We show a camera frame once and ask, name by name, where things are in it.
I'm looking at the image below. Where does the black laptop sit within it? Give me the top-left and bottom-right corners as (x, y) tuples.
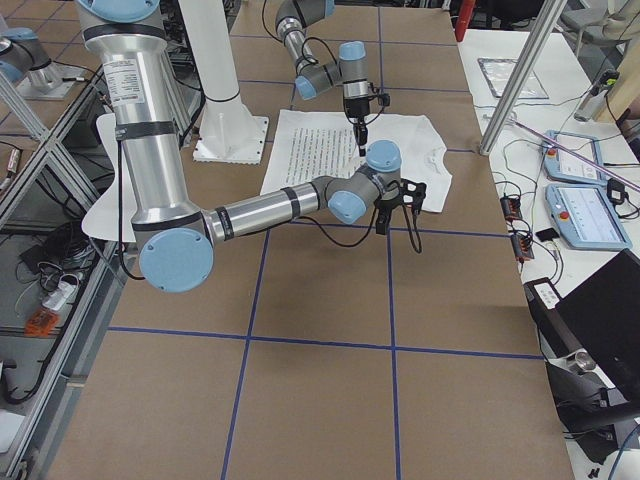
(524, 249), (639, 400)

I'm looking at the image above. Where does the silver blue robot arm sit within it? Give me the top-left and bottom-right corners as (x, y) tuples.
(275, 0), (374, 157)
(76, 1), (403, 292)

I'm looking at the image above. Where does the aluminium frame post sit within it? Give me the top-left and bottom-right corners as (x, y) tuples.
(479, 0), (567, 156)

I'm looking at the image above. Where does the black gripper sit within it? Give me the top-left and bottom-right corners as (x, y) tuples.
(343, 95), (371, 157)
(374, 182), (404, 235)

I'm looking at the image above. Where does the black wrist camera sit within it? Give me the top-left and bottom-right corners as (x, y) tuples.
(401, 179), (427, 212)
(370, 93), (391, 108)

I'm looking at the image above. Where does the reacher grabber stick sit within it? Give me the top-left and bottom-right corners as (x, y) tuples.
(505, 115), (640, 193)

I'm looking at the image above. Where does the blue teach pendant near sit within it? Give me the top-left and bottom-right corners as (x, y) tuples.
(545, 183), (633, 251)

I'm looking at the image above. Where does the clear plastic bag black edge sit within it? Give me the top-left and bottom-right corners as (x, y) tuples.
(476, 57), (549, 100)

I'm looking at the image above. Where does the orange black adapter box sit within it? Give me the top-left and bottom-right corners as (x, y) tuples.
(510, 232), (535, 263)
(500, 196), (523, 221)

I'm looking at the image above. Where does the red cylinder object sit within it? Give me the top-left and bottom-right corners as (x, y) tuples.
(454, 0), (476, 42)

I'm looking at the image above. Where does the blue teach pendant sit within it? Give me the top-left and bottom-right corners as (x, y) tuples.
(545, 183), (633, 251)
(542, 130), (606, 186)

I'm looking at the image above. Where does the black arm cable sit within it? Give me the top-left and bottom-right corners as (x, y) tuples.
(299, 194), (424, 255)

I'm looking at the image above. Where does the blue teach pendant far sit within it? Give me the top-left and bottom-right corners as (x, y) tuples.
(542, 130), (606, 186)

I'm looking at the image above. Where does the white long-sleeve printed shirt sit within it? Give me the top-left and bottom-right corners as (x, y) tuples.
(261, 110), (452, 213)

